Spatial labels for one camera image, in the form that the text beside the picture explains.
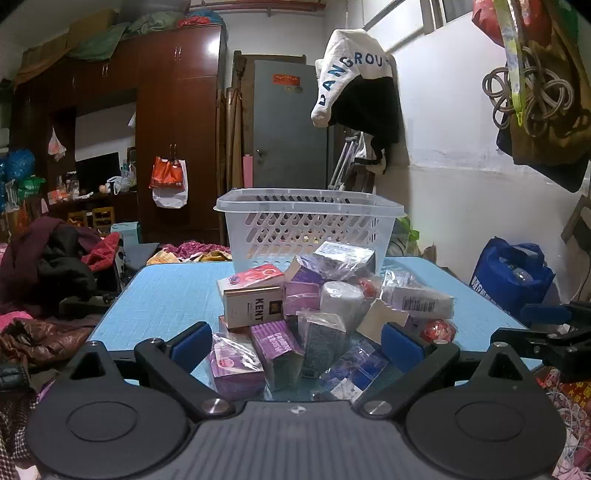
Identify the orange and white plastic bag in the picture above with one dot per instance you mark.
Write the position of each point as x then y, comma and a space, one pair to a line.
168, 177

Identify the purple box in plastic wrap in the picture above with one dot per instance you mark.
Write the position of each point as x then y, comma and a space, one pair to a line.
235, 369

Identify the white plastic basket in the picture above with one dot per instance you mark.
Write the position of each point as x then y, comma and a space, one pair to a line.
304, 226

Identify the red round packet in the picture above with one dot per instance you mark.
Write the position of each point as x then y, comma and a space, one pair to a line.
438, 331

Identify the blue purple packet in plastic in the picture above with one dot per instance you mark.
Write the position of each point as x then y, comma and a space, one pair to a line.
353, 374

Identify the yellow patterned cloth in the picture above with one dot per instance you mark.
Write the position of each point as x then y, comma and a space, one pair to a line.
203, 253

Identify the red blue bag on wardrobe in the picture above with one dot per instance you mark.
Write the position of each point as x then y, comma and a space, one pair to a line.
198, 16

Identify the purple box with cream end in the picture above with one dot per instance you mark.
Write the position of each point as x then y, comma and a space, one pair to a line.
309, 272

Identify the red hanging bag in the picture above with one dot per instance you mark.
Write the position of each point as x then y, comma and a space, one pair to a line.
487, 21

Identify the small purple box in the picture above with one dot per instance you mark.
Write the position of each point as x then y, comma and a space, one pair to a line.
301, 297

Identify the clear plastic bag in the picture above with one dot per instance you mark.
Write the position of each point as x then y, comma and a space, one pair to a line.
344, 302

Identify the wooden planks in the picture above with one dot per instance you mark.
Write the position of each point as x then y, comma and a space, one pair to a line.
233, 129

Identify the yellow stool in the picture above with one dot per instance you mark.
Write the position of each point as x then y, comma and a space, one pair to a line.
102, 216

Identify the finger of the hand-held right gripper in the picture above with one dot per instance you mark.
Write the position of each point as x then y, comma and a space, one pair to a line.
545, 314
531, 341

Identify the brown hanging bag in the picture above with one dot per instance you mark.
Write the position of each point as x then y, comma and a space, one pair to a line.
558, 138

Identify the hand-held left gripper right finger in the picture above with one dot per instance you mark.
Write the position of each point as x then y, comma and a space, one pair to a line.
401, 346

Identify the blue plastic bag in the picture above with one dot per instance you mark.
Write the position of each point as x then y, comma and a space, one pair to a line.
18, 166

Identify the blue shopping bag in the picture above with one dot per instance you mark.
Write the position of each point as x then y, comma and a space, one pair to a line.
508, 277

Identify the brown wooden wardrobe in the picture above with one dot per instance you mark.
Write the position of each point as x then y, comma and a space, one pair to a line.
184, 115

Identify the grey box in plastic wrap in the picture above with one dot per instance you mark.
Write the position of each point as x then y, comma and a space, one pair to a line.
323, 341

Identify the cream cardboard box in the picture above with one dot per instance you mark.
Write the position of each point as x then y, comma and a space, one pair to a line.
376, 321

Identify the grey white box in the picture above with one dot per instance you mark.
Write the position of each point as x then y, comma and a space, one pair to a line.
344, 256

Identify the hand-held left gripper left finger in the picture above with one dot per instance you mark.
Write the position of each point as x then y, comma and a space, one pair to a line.
191, 346

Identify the pink red box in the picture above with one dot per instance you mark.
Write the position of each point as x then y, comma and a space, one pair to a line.
251, 278

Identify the white cigarette box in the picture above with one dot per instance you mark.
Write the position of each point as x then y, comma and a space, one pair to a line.
251, 307

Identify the large purple box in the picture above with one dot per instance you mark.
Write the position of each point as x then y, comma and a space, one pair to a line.
277, 353

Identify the grey metal door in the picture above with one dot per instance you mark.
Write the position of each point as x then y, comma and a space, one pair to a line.
286, 120

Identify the green bedding bundle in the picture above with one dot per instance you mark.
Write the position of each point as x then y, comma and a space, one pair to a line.
115, 37

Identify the red patterned blanket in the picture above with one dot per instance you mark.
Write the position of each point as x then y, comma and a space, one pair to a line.
570, 406

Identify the black television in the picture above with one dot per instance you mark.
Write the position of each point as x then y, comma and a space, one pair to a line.
98, 168

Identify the brown puffer jacket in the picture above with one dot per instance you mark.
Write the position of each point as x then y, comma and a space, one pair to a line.
41, 339

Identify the small pink white plastic bag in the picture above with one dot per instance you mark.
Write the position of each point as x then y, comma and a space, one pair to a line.
56, 145

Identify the red knit garment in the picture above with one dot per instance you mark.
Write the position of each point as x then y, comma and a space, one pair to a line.
104, 251

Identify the white barcode box in plastic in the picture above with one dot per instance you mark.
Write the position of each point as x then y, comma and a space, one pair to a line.
418, 297

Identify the teal box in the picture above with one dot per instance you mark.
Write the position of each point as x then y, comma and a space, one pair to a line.
127, 233

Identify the metal crutches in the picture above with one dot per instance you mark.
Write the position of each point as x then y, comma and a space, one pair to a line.
341, 161

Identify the dark clothing pile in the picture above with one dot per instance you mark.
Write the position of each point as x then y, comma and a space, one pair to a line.
51, 263

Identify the white and black hanging jacket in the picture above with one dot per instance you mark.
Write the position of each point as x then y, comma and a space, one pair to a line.
355, 83

